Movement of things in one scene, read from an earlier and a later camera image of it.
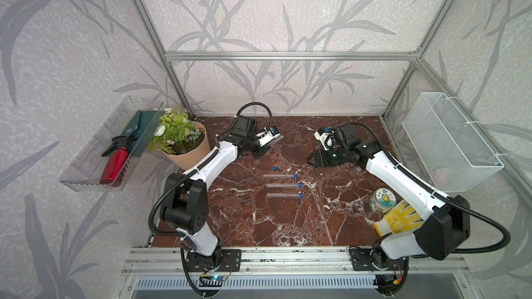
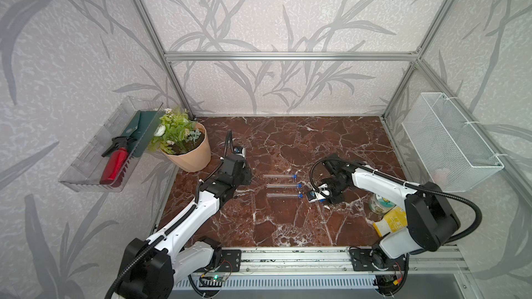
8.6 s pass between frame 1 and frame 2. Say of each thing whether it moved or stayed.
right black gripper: moved
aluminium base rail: stayed
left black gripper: moved
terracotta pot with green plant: stayed
